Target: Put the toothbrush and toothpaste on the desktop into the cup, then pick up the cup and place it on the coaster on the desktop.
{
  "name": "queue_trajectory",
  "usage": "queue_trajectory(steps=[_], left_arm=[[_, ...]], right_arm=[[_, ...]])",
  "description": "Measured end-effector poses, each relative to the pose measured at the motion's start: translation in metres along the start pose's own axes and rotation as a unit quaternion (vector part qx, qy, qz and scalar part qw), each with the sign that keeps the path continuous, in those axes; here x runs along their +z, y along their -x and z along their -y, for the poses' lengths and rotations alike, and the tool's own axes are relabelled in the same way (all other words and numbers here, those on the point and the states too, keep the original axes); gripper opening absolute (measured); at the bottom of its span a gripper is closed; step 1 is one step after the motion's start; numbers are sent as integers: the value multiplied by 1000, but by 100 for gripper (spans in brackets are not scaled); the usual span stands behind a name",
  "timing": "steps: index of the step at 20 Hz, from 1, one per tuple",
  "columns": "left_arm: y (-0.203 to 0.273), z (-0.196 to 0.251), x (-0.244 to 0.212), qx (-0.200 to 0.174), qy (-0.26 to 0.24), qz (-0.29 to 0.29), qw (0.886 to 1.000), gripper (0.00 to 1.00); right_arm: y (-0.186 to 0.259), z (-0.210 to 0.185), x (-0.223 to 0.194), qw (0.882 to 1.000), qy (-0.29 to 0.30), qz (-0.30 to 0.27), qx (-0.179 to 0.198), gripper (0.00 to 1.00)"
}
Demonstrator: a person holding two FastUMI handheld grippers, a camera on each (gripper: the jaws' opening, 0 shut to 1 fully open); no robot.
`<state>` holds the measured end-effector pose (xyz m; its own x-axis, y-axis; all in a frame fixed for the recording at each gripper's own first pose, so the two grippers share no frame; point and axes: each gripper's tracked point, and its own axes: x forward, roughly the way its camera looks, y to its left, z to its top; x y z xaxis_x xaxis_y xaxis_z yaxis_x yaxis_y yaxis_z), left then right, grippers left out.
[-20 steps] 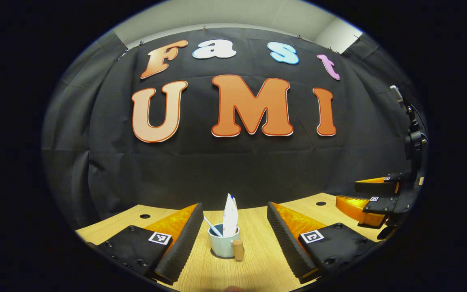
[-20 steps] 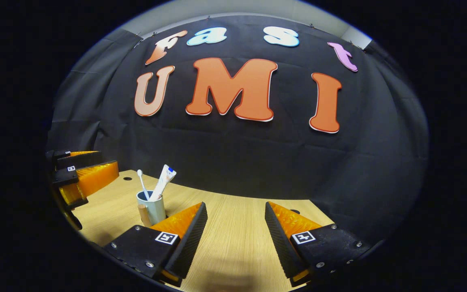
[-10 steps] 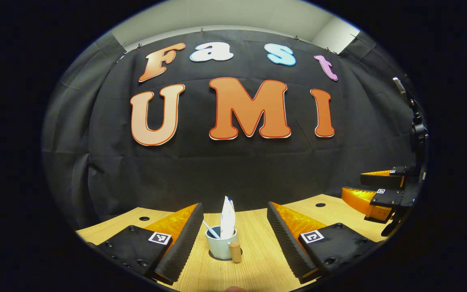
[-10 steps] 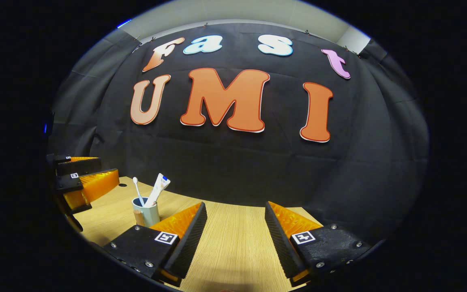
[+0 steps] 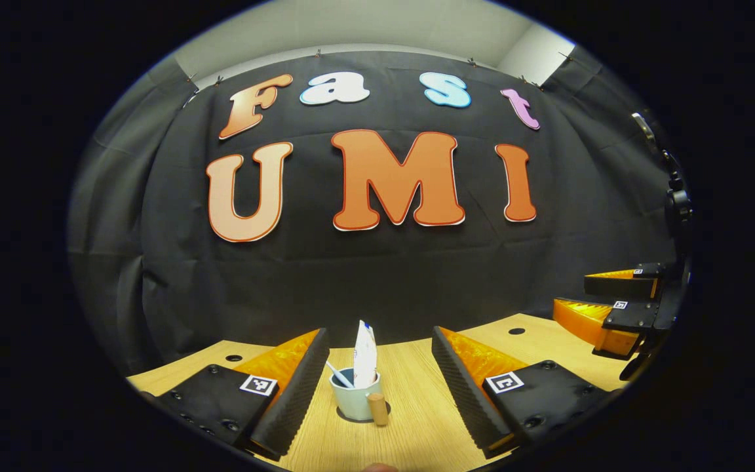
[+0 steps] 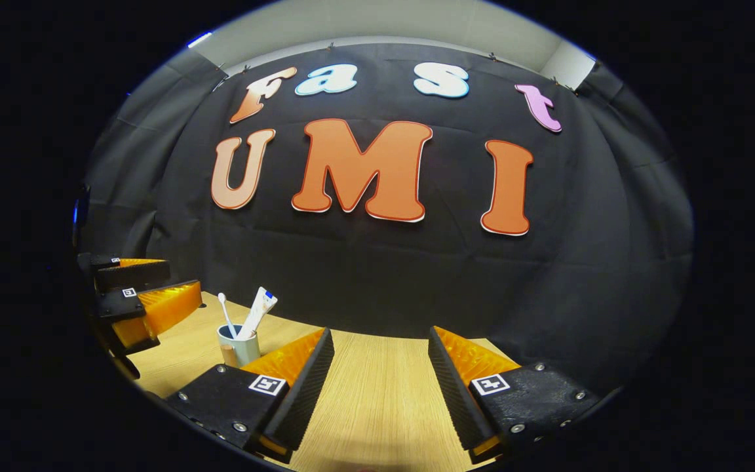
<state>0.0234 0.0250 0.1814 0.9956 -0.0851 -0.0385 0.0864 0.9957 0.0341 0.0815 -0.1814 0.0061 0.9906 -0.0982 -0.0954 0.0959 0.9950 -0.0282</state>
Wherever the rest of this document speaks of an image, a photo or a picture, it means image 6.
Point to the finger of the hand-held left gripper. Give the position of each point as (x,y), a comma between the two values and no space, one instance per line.
(135,274)
(168,305)

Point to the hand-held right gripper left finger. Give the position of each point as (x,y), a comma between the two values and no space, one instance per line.
(305,393)

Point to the white toothpaste tube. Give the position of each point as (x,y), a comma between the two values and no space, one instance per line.
(256,311)

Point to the black backdrop cloth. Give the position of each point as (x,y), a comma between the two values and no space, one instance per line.
(384,275)

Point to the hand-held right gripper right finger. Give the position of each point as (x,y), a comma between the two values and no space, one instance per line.
(456,400)

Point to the white toothbrush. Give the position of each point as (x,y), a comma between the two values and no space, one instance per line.
(227,314)

